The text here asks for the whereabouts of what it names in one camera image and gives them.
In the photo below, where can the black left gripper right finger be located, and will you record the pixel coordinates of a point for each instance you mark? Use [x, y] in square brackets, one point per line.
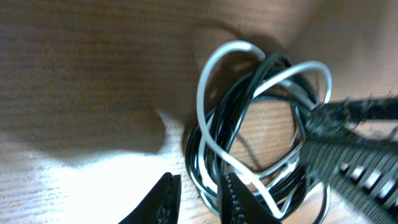
[237, 205]

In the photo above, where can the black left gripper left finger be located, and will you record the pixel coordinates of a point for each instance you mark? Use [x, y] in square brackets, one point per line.
[161, 205]

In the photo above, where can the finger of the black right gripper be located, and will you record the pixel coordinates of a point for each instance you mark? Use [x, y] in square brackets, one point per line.
[363, 171]
[357, 111]

